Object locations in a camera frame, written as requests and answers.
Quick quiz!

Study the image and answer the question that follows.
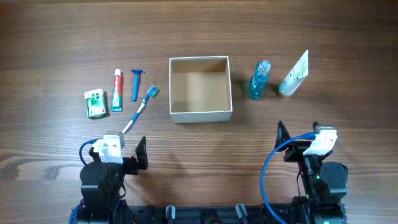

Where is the white lotion tube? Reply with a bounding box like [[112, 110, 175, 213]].
[[279, 50, 308, 96]]

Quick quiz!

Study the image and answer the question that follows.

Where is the blue mouthwash bottle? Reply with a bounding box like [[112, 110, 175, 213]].
[[249, 60, 271, 100]]

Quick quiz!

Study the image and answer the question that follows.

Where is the green Dettol soap bar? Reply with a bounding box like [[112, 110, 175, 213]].
[[84, 88, 107, 119]]

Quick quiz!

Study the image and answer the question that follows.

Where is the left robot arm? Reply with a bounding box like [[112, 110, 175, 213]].
[[68, 137, 149, 224]]

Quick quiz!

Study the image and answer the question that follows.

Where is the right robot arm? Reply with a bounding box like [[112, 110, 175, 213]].
[[275, 121, 348, 224]]

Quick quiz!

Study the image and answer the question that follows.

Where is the red teal toothpaste tube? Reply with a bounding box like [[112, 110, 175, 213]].
[[111, 69, 122, 111]]

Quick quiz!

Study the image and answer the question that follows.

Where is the blue disposable razor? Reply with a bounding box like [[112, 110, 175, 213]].
[[131, 70, 145, 101]]

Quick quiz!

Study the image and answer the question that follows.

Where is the blue white toothbrush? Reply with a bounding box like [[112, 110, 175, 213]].
[[122, 85, 159, 134]]

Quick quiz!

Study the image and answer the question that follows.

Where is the white cardboard box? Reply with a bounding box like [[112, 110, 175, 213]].
[[169, 56, 233, 123]]

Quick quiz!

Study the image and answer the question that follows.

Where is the right blue cable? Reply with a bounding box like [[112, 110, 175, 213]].
[[259, 132, 318, 224]]

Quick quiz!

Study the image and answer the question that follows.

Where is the blue cable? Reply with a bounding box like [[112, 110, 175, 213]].
[[78, 138, 102, 167], [259, 132, 318, 224]]

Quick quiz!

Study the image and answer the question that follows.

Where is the left blue cable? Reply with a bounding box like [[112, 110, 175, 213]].
[[78, 138, 102, 167]]

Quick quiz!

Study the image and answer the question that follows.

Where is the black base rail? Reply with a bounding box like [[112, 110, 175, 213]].
[[71, 203, 348, 224]]

